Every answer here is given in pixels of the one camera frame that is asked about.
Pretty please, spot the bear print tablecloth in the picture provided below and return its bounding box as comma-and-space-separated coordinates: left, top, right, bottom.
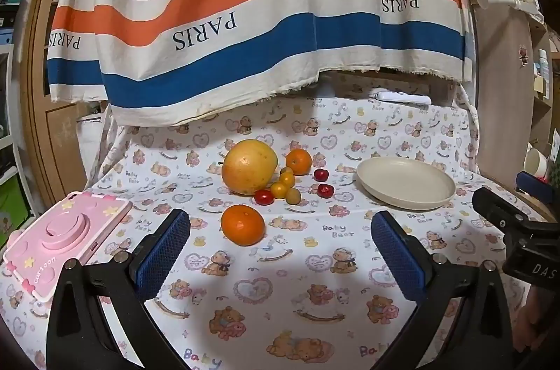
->
0, 84, 560, 370

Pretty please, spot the wooden cabinet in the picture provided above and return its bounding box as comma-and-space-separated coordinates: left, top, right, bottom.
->
464, 0, 560, 178

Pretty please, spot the striped hanging cloth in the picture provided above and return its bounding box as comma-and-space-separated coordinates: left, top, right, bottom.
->
46, 0, 475, 128

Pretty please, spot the beige plate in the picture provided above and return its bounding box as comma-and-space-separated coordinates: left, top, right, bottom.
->
356, 158, 456, 211

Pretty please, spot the large yellow grapefruit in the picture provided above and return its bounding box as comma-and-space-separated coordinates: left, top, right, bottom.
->
221, 139, 279, 196

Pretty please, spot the person's right hand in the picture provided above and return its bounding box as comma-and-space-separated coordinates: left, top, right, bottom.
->
516, 287, 560, 355

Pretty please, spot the pink toy camera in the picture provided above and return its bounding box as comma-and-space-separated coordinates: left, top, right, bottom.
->
2, 191, 133, 303

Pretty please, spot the wooden door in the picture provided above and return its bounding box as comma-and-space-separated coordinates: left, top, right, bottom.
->
20, 0, 110, 205

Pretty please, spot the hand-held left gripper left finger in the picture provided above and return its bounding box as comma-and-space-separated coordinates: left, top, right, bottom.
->
46, 208, 192, 370

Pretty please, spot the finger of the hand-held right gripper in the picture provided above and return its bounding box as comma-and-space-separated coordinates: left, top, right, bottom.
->
515, 171, 560, 205
472, 187, 543, 240

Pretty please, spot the orange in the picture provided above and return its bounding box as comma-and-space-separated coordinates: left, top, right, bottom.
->
220, 204, 265, 247
286, 149, 313, 176

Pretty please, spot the white stand base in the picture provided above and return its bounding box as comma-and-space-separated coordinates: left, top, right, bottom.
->
316, 77, 338, 98

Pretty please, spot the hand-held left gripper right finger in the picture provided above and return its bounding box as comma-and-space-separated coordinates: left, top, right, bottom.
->
371, 210, 513, 370

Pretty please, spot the white handheld device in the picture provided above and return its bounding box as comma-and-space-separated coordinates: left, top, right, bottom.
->
370, 89, 432, 105

